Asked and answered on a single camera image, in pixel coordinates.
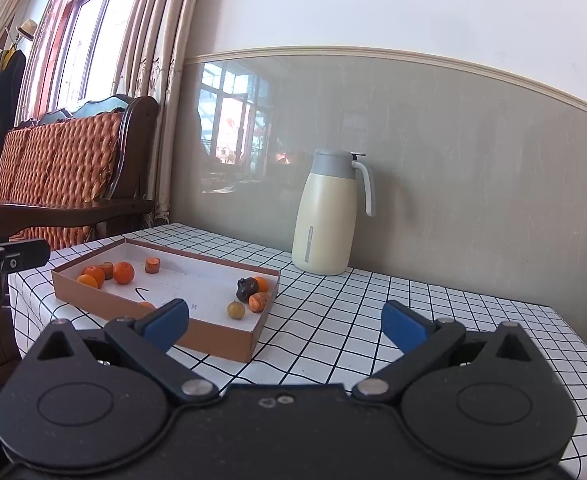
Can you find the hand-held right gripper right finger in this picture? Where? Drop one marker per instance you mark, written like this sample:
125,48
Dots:
406,327

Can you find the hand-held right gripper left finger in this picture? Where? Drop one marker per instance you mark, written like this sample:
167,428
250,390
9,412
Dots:
166,325

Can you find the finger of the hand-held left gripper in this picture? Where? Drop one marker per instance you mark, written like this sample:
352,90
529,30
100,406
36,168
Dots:
23,255

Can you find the orange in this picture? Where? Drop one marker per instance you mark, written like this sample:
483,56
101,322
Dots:
123,272
147,305
92,276

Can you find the shallow brown cardboard box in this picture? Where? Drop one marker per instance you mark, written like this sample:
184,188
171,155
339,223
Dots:
193,285

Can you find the orange cylindrical fruit chunk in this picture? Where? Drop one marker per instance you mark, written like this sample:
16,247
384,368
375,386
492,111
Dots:
152,265

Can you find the round tan fruit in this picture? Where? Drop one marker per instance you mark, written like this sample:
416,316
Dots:
236,309

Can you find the brown cylindrical fruit chunk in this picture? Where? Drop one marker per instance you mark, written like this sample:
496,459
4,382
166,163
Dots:
106,270

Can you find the dark purple fruit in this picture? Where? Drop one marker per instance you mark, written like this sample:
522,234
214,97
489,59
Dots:
247,290

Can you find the brown orange fruit piece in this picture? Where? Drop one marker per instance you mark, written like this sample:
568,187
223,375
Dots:
259,302

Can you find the small orange kumquat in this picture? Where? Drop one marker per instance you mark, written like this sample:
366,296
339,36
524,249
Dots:
262,284

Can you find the white black checked tablecloth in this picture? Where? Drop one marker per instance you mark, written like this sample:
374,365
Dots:
348,310

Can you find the wooden chair, orange cushion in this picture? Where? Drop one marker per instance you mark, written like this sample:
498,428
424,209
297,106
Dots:
58,165

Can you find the cream thermos jug grey lid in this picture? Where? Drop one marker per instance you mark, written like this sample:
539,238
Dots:
323,220

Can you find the yellow garment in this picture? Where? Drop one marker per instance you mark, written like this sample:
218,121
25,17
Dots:
7,59

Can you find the pink sheer curtain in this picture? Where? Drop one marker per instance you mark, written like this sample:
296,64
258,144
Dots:
48,35

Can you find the straw hat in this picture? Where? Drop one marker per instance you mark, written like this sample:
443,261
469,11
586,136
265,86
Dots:
28,29

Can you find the window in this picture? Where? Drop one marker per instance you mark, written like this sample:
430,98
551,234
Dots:
98,45

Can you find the beige patterned curtain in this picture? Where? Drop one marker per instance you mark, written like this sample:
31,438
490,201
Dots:
168,60

